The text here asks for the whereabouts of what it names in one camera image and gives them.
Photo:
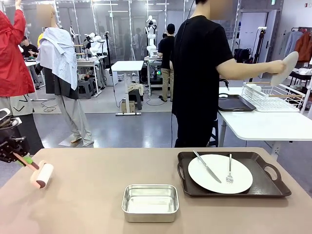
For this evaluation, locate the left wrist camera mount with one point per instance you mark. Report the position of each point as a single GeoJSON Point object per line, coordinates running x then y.
{"type": "Point", "coordinates": [15, 122]}

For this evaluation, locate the cardboard box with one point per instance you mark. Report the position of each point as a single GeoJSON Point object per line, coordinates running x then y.
{"type": "Point", "coordinates": [128, 107]}

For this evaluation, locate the white folded cloth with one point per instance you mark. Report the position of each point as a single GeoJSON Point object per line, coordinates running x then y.
{"type": "Point", "coordinates": [306, 71]}

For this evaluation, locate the tall white background robot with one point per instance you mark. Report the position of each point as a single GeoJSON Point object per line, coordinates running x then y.
{"type": "Point", "coordinates": [150, 41]}

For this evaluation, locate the brown serving tray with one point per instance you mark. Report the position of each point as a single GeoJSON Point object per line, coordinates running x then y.
{"type": "Point", "coordinates": [234, 103]}
{"type": "Point", "coordinates": [263, 187]}

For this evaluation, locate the dark grey plastic stool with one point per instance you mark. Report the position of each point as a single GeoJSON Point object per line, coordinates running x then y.
{"type": "Point", "coordinates": [214, 136]}

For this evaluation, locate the white bowl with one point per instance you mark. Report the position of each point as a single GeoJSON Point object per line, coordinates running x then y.
{"type": "Point", "coordinates": [253, 87]}

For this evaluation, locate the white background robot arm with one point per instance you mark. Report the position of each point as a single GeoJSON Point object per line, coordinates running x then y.
{"type": "Point", "coordinates": [96, 45]}

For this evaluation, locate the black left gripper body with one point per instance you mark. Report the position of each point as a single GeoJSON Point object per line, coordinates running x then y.
{"type": "Point", "coordinates": [7, 150]}

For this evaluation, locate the person in black T-shirt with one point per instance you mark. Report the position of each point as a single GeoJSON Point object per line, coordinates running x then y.
{"type": "Point", "coordinates": [195, 73]}

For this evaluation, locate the beige crumpled cloth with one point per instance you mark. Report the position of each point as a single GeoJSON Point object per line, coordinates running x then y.
{"type": "Point", "coordinates": [136, 87]}

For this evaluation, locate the pink lint roller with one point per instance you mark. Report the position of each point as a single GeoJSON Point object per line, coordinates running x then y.
{"type": "Point", "coordinates": [44, 175]}

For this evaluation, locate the mannequin in pale blue shirt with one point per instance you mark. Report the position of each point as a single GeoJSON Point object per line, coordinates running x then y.
{"type": "Point", "coordinates": [58, 53]}

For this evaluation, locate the rectangular metal tin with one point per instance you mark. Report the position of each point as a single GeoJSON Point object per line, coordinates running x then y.
{"type": "Point", "coordinates": [150, 217]}

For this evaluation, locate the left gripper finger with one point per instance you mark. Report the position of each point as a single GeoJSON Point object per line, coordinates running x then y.
{"type": "Point", "coordinates": [27, 161]}
{"type": "Point", "coordinates": [23, 147]}

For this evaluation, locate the yellow jacket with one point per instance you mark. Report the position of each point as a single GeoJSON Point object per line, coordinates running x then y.
{"type": "Point", "coordinates": [41, 39]}

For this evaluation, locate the orange jacket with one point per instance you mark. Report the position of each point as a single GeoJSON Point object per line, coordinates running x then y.
{"type": "Point", "coordinates": [306, 46]}

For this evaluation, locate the black side table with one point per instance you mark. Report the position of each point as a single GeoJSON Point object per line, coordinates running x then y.
{"type": "Point", "coordinates": [303, 78]}

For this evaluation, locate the silver table knife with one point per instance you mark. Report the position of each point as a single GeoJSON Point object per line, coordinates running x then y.
{"type": "Point", "coordinates": [207, 167]}

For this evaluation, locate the seated person in black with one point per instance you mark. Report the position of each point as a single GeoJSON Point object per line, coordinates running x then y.
{"type": "Point", "coordinates": [29, 50]}

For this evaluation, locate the white round plate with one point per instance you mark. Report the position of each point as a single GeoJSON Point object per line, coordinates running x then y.
{"type": "Point", "coordinates": [200, 175]}
{"type": "Point", "coordinates": [287, 68]}

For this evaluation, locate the large white table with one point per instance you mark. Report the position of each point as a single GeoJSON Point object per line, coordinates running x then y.
{"type": "Point", "coordinates": [263, 126]}

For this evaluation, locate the person's right forearm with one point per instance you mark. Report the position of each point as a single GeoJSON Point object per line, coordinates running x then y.
{"type": "Point", "coordinates": [256, 69]}

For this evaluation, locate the mannequin in red jacket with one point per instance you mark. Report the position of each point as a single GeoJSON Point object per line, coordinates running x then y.
{"type": "Point", "coordinates": [12, 61]}

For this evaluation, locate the black bag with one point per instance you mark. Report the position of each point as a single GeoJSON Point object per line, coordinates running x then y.
{"type": "Point", "coordinates": [241, 56]}

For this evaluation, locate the black tripod stand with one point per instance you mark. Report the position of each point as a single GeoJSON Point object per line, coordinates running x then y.
{"type": "Point", "coordinates": [262, 31]}

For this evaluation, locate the small white desk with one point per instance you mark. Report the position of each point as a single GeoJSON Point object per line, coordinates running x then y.
{"type": "Point", "coordinates": [126, 65]}

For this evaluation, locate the black low stool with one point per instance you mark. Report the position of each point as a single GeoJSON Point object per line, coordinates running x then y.
{"type": "Point", "coordinates": [135, 100]}

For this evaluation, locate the equipment workbench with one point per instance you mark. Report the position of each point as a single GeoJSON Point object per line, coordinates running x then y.
{"type": "Point", "coordinates": [152, 73]}

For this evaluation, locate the silver fork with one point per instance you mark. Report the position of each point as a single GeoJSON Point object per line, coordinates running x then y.
{"type": "Point", "coordinates": [229, 170]}

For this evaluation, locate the person in khaki trousers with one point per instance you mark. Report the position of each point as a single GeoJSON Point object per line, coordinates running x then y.
{"type": "Point", "coordinates": [167, 48]}

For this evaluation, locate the grey blue hanging shirt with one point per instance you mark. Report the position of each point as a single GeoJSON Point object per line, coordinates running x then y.
{"type": "Point", "coordinates": [291, 41]}

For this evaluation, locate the grey step stool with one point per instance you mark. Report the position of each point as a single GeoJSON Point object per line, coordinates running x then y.
{"type": "Point", "coordinates": [84, 89]}

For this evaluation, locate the person's right hand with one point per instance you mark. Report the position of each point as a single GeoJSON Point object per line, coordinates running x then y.
{"type": "Point", "coordinates": [276, 67]}

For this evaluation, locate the white background desk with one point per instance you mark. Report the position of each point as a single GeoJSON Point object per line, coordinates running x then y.
{"type": "Point", "coordinates": [85, 63]}

